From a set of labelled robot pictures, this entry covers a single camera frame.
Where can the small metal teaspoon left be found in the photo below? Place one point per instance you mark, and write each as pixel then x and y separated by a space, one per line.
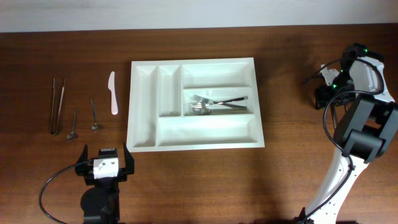
pixel 73 135

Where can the white cutlery tray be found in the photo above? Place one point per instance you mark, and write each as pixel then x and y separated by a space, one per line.
pixel 163 92

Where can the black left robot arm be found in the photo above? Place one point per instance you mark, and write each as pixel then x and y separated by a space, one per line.
pixel 100 203

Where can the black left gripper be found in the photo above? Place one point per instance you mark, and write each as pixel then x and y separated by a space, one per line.
pixel 123 171

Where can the large metal spoon left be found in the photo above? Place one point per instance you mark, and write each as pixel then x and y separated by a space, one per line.
pixel 334 116

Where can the small metal teaspoon right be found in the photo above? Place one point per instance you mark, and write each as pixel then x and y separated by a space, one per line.
pixel 95 127

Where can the small metal teaspoon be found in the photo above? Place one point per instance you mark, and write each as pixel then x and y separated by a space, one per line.
pixel 73 135
pixel 95 127

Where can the pink plastic knife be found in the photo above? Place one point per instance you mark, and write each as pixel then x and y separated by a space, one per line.
pixel 111 87

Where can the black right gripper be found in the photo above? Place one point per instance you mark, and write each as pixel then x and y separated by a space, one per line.
pixel 324 97

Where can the metal fork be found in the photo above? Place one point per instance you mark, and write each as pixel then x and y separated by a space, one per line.
pixel 227 100
pixel 217 103
pixel 206 111

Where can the metal tweezers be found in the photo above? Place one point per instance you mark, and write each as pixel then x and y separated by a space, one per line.
pixel 56 109

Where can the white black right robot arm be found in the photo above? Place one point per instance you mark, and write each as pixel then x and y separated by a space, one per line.
pixel 363 133

